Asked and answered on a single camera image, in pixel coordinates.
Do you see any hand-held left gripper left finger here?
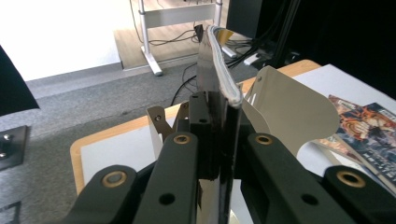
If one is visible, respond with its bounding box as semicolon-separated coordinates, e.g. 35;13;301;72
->
188;91;219;181

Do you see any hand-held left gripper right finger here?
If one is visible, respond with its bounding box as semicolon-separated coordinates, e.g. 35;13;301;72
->
223;105;250;181

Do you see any beige metal expandable book rack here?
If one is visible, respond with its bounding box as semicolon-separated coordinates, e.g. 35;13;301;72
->
146;64;341;161

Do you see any portrait cover magazine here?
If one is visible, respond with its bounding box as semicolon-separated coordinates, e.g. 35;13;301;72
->
194;24;245;224

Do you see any dark illustrated flame cover magazine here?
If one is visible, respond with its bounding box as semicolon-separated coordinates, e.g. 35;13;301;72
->
328;93;396;195

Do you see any white power strip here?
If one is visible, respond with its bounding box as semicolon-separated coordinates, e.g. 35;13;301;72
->
244;53;262;66

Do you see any black computer case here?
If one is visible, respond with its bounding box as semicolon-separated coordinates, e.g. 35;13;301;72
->
225;0;263;40

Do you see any black slanted metal stand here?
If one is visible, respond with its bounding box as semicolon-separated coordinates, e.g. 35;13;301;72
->
267;0;304;68

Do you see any white desk frame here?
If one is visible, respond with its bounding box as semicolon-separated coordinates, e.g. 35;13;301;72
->
136;0;238;77

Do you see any black metal stand with base plate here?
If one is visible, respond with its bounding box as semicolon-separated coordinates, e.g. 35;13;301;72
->
0;125;29;172

